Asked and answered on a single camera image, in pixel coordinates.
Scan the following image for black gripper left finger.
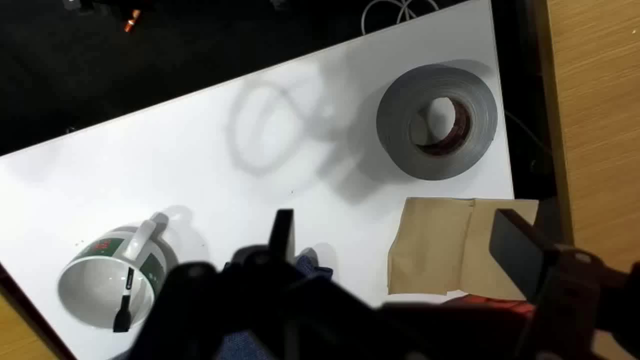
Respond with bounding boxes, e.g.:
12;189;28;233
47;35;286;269
268;207;293;261

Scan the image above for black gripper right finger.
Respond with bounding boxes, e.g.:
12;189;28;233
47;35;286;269
489;207;562;304

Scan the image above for white cable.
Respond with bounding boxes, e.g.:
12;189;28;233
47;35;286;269
360;0;441;35

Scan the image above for red orange cloth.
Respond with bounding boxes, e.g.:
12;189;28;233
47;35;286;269
444;294;536;315

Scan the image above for yellow wooden table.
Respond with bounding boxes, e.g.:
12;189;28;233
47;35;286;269
548;0;640;269

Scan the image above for black marker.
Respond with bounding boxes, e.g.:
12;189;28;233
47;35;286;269
112;269;133;331

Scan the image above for grey duct tape roll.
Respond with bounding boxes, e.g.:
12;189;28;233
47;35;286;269
376;63;498;179

